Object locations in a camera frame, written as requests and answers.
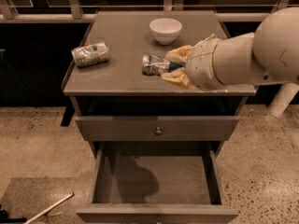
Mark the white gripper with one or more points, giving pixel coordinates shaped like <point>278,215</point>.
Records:
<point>202,65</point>

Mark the blue silver redbull can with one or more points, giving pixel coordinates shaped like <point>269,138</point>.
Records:
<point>153,65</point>

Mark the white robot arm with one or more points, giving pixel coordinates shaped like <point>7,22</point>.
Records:
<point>268,56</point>

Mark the grey wooden drawer cabinet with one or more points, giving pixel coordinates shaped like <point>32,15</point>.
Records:
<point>118,87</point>

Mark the brass top drawer knob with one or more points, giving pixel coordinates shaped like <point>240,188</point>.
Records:
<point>158,131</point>

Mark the brass drawer knob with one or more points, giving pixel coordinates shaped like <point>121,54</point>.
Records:
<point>158,131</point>
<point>158,221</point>

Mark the silver green soda can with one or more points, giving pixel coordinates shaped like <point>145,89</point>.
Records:
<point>90,54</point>

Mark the grey top drawer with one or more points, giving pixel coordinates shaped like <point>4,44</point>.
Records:
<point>142,128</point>

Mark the open grey middle drawer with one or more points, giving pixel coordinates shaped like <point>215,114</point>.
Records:
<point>136,182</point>

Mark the brass middle drawer knob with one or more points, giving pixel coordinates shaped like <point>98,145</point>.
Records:
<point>158,221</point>

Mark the white ceramic bowl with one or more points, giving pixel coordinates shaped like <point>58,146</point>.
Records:
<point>165,30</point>

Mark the green chip bag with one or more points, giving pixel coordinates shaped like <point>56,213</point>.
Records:
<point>210,37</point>

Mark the metal window railing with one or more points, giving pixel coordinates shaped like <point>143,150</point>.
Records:
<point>63,11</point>

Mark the white pole on floor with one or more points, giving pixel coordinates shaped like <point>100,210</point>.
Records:
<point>47,210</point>

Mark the yellow object on floor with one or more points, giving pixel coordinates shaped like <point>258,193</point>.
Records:
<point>49,215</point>

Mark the black object on floor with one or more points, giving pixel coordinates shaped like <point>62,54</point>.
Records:
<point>6,219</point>

